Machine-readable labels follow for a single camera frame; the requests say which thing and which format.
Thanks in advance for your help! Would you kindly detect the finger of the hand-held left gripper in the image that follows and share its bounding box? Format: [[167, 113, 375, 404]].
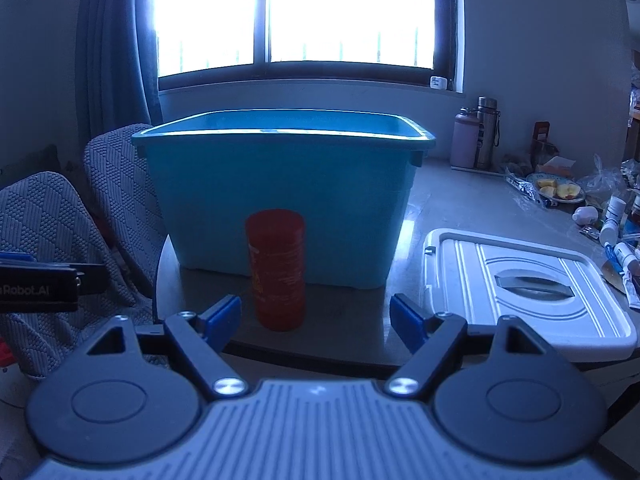
[[75, 263, 107, 296]]

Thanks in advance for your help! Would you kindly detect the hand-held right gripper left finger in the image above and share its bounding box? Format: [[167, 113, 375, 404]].
[[87, 294, 249, 403]]

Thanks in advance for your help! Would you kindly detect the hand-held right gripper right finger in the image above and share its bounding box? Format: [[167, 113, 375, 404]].
[[385, 293, 548, 403]]

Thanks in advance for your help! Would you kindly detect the red cylindrical canister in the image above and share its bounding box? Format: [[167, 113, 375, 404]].
[[245, 210, 307, 332]]

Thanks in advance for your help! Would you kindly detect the blue plastic storage bin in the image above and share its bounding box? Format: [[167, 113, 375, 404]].
[[131, 109, 437, 291]]

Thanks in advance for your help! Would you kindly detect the grey desktop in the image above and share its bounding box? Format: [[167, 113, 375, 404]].
[[154, 154, 640, 396]]

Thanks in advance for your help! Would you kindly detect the grey textured covered chair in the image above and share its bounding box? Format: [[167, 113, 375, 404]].
[[82, 123, 168, 293], [0, 171, 168, 381]]

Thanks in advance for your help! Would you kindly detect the white plastic bin lid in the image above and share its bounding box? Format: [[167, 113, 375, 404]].
[[421, 228, 640, 364]]

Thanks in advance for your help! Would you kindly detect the silver foil wrapper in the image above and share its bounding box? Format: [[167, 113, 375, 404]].
[[504, 171, 551, 209]]

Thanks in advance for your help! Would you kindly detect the pink water bottle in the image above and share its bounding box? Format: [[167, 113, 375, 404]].
[[449, 106, 482, 169]]

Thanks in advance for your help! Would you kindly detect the plate of cut fruit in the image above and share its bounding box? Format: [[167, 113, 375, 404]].
[[526, 172, 586, 204]]

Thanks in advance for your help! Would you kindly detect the steel thermos bottle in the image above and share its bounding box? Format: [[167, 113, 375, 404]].
[[474, 96, 501, 170]]

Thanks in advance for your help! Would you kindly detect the white tilted bottle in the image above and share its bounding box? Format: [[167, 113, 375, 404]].
[[598, 220, 622, 247]]

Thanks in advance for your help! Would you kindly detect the brown cardboard box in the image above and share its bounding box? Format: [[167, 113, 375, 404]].
[[530, 121, 559, 172]]

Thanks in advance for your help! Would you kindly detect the white blue tube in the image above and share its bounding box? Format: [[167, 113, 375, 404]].
[[612, 242, 640, 277]]

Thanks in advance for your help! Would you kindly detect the blue curtain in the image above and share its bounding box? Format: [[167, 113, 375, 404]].
[[75, 0, 165, 161]]

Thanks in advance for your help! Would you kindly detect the white upright medicine bottle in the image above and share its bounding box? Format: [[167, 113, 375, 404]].
[[602, 195, 628, 226]]

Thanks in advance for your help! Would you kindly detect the clear plastic bag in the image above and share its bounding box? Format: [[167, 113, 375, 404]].
[[579, 154, 632, 202]]

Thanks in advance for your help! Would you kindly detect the dark framed window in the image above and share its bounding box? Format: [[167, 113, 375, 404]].
[[134, 0, 467, 94]]

